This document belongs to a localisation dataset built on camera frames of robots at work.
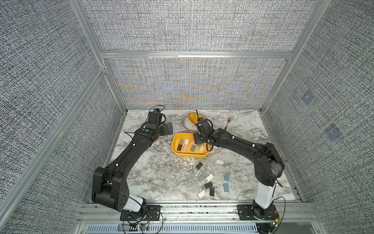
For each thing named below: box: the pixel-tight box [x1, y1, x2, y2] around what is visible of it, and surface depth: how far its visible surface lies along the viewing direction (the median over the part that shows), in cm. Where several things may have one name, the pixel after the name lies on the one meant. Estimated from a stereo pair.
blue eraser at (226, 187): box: [223, 182, 230, 193], surface depth 83 cm
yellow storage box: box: [171, 132, 210, 159], surface depth 99 cm
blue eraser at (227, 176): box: [224, 172, 230, 181], surface depth 88 cm
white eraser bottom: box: [197, 190, 207, 199], surface depth 81 cm
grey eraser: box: [197, 173, 206, 182], surface depth 87 cm
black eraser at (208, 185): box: [204, 181, 213, 190], surface depth 85 cm
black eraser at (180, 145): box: [176, 138, 184, 152], surface depth 100 cm
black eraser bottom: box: [209, 187, 215, 197], surface depth 81 cm
